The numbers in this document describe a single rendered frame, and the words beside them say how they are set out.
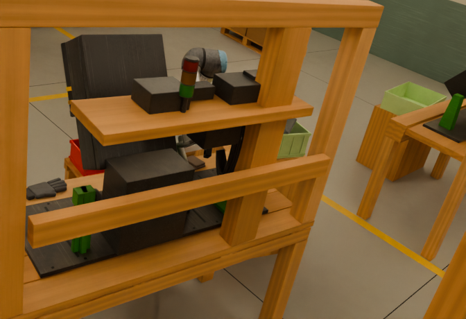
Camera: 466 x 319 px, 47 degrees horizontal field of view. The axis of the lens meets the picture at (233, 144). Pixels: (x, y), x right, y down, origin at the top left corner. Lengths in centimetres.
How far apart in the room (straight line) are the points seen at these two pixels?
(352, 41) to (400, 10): 733
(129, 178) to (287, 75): 70
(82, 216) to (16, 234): 19
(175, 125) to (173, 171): 37
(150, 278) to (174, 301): 117
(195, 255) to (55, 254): 55
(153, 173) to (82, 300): 52
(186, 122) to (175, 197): 28
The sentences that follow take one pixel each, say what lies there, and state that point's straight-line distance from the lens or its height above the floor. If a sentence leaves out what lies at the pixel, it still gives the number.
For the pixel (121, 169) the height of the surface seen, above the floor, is 124.
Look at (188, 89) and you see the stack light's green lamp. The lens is 176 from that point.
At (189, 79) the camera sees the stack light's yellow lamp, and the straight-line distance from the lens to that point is 175.
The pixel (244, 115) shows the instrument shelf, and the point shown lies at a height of 154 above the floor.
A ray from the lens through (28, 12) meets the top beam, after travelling 143.
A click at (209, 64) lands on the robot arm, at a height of 142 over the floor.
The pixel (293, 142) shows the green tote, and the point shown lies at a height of 90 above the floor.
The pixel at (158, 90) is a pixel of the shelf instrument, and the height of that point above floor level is 162.
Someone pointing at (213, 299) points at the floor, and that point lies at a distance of 336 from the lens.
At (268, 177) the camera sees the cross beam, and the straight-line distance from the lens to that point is 213.
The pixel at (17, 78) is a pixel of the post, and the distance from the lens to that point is 147.
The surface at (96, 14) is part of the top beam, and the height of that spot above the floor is 189.
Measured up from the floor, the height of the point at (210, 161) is 90.
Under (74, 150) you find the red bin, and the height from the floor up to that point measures 88.
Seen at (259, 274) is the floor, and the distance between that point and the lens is 363.
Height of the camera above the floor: 228
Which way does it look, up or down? 26 degrees down
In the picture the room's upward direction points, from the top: 13 degrees clockwise
